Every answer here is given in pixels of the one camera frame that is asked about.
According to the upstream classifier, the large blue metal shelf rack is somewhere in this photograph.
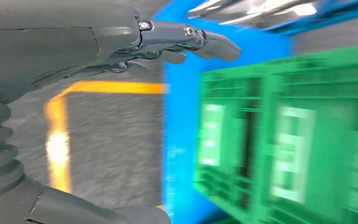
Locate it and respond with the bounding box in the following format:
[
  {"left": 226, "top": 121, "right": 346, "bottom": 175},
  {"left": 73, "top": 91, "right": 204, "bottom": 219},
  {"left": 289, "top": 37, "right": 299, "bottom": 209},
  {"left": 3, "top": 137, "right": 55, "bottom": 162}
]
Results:
[{"left": 152, "top": 0, "right": 358, "bottom": 224}]

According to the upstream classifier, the yellow floor marking tape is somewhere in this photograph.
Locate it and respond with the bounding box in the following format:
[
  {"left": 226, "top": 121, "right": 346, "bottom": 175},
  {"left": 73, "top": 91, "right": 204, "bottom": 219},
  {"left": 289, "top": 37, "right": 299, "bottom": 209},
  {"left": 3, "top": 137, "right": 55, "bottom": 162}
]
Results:
[{"left": 44, "top": 80, "right": 169, "bottom": 211}]

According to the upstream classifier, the green plastic crate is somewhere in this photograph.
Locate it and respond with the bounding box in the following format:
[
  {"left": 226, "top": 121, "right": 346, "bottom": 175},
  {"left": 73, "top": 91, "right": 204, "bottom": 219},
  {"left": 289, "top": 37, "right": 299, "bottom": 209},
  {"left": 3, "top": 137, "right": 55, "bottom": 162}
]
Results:
[
  {"left": 257, "top": 44, "right": 358, "bottom": 224},
  {"left": 194, "top": 69, "right": 262, "bottom": 224}
]

